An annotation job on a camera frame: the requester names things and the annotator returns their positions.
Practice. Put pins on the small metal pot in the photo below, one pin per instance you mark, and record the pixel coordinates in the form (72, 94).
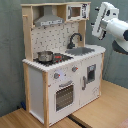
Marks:
(45, 56)

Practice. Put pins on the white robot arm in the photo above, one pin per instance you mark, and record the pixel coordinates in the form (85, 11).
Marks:
(107, 22)

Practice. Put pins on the wooden toy kitchen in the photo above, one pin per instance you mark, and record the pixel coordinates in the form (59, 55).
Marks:
(55, 38)

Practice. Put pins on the black toy stovetop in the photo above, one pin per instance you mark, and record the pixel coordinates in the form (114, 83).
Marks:
(57, 58)

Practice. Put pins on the right red stove knob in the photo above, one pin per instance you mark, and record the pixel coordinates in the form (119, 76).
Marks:
(74, 69)

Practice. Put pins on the grey toy sink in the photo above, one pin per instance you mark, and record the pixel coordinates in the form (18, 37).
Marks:
(79, 51)

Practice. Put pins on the black toy faucet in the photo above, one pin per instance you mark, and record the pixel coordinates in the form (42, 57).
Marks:
(71, 44)

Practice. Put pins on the white cabinet door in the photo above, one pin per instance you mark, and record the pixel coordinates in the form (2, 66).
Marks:
(90, 79)

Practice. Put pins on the white oven door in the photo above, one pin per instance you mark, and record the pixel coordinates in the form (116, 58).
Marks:
(62, 100)

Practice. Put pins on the grey range hood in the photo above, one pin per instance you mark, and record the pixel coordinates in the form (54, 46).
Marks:
(48, 18)

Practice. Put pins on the white toy microwave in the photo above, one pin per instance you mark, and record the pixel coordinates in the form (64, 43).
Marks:
(77, 11)

